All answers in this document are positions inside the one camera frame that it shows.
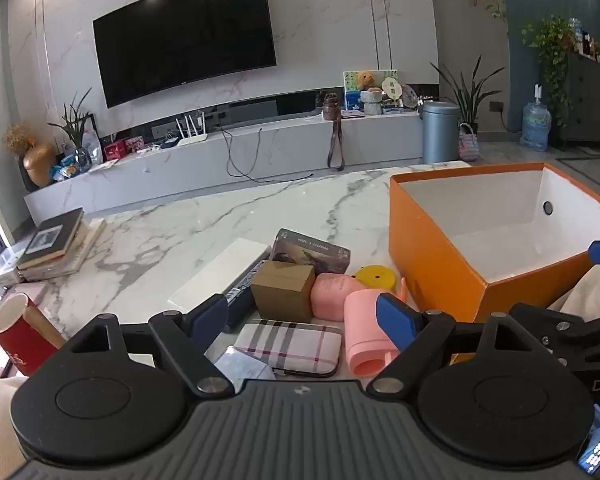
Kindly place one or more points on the stack of books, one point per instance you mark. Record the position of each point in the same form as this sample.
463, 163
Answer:
82, 252

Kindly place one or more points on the brown cardboard box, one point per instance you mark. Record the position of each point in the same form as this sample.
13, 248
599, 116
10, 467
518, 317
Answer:
280, 295

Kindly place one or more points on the long white box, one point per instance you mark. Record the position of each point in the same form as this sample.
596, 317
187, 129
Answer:
215, 275

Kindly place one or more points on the dark blue bottle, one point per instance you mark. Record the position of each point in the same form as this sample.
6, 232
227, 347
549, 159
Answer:
240, 300

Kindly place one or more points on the dark printed box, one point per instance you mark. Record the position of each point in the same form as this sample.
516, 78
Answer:
305, 252

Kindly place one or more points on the yellow tape measure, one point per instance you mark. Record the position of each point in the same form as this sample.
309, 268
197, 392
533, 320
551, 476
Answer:
372, 277

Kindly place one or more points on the orange cardboard box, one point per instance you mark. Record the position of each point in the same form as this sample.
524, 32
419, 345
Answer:
430, 250

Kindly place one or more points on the blue snack bag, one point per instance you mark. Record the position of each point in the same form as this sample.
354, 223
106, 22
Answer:
65, 167

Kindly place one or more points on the decorative plate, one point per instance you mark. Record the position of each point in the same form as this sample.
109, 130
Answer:
410, 96

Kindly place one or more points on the long leaf potted plant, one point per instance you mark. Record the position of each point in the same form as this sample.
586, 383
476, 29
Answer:
467, 95

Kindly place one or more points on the dried flower bunch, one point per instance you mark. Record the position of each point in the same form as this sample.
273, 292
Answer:
16, 137

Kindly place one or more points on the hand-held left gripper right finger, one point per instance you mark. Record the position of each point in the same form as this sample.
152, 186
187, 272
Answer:
397, 322

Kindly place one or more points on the pink cylinder case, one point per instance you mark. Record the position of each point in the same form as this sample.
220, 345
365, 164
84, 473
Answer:
360, 335

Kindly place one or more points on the blue water jug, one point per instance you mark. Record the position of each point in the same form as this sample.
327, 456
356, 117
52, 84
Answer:
535, 125

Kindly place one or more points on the red box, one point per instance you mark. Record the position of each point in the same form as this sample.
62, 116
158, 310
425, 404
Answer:
114, 150

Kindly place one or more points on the black television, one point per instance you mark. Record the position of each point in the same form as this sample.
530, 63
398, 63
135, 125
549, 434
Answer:
180, 35

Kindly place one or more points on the gold vase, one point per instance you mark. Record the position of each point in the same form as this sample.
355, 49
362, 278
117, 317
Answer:
40, 162

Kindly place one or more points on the pink woven bag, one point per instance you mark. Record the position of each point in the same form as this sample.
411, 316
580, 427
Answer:
468, 145

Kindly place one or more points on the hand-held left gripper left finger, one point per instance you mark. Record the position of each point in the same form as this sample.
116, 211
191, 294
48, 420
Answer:
210, 316

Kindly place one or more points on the brown teddy bear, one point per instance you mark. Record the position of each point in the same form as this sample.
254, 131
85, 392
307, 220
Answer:
366, 81

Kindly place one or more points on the hanging ivy plant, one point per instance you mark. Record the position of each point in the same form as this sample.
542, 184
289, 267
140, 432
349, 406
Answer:
550, 45

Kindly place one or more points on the dark grey cabinet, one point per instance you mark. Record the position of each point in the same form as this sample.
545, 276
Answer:
587, 95

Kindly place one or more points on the pink rounded case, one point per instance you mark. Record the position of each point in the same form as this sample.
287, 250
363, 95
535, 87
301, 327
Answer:
332, 295

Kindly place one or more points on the red cup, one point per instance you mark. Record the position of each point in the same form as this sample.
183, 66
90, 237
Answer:
10, 345

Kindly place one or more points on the white router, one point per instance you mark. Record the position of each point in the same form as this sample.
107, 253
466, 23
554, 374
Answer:
190, 132

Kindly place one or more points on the white round fan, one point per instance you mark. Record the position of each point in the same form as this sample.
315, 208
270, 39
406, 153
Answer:
390, 87

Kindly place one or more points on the grey blue trash can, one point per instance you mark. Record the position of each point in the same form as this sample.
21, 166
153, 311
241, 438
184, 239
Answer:
440, 132

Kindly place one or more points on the green plant in glass vase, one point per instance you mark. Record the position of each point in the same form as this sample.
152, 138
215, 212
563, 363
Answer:
77, 120

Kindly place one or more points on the grey stone jar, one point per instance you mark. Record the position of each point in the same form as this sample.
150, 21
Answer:
372, 102

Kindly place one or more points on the dark cover book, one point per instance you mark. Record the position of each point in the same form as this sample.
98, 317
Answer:
50, 240

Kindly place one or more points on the plaid zip case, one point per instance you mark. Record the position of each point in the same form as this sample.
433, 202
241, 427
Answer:
290, 345

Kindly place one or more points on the white crumpled cloth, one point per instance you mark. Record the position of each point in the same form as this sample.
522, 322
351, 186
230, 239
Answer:
595, 290

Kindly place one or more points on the silver packet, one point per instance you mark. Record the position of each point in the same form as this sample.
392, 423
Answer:
242, 367

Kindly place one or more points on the white marble television cabinet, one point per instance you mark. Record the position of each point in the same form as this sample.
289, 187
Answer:
280, 145

